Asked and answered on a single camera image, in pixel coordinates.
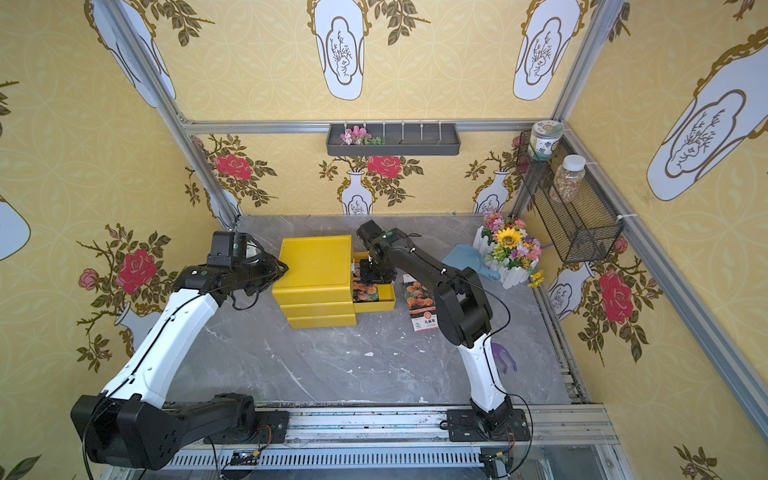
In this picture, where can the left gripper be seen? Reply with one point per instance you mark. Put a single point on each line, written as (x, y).
(264, 270)

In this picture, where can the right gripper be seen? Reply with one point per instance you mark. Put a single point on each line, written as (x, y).
(381, 271)

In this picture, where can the yellow drawer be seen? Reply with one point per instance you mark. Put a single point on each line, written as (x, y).
(387, 294)

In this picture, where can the orange marigold seed bag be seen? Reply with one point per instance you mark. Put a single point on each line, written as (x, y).
(363, 292)
(420, 303)

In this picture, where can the yellow plastic drawer cabinet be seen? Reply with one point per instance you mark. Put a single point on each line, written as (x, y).
(316, 291)

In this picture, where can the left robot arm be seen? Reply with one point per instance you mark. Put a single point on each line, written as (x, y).
(128, 424)

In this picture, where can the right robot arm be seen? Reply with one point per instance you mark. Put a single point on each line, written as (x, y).
(464, 317)

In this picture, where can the light blue plastic dustpan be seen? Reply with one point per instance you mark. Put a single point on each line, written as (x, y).
(464, 256)

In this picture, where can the artificial flower bouquet white fence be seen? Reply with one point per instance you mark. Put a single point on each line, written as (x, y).
(508, 253)

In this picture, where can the small pink flowers on shelf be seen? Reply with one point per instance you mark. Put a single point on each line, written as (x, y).
(359, 136)

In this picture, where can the clear jar white lid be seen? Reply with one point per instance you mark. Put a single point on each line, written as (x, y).
(568, 178)

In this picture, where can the jar with patterned label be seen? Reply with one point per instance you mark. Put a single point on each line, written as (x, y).
(545, 136)

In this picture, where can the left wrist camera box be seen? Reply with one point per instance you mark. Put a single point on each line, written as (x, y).
(228, 249)

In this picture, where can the aluminium corner frame post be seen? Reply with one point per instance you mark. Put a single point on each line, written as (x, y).
(122, 28)

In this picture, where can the grey wall shelf tray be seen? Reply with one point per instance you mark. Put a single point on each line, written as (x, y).
(403, 138)

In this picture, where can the black wire mesh basket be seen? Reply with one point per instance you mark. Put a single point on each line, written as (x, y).
(581, 229)

